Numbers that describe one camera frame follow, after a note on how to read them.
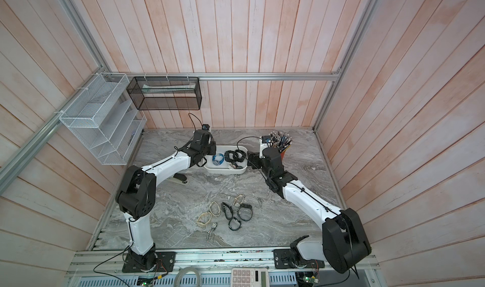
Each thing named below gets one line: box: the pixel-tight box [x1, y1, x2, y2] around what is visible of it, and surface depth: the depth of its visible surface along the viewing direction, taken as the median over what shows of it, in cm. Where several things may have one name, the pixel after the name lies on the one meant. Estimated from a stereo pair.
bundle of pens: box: [268, 130, 293, 153], surface depth 95 cm
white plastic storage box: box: [203, 145, 249, 176], surface depth 105 cm
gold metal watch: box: [233, 193, 246, 208], surface depth 92 cm
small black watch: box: [227, 216, 242, 231], surface depth 84 cm
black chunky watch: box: [224, 150, 236, 163], surface depth 106 cm
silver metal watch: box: [205, 222, 218, 241], surface depth 83 cm
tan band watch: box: [209, 201, 221, 217], surface depth 88 cm
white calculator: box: [230, 267, 271, 287], surface depth 70 cm
